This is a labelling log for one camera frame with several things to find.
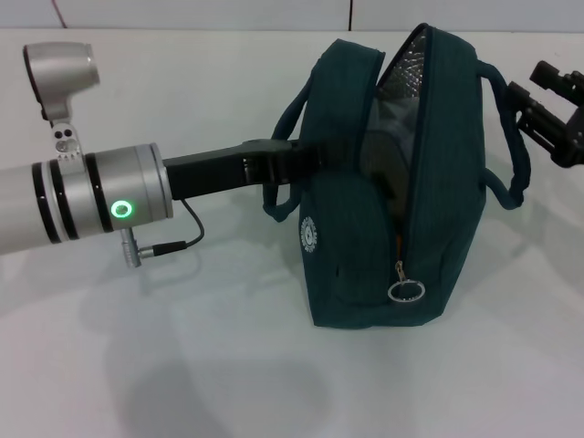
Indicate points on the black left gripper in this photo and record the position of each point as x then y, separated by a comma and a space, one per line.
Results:
210, 171

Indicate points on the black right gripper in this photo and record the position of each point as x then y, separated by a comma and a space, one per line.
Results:
572, 141

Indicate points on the clear plastic lidded container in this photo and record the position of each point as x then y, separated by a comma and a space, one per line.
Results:
392, 146

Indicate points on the yellow orange pear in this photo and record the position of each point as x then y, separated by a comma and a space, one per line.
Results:
399, 242

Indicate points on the dark teal lunch bag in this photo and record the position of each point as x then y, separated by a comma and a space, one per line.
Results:
447, 205

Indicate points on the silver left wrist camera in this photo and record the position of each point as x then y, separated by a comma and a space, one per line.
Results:
59, 68

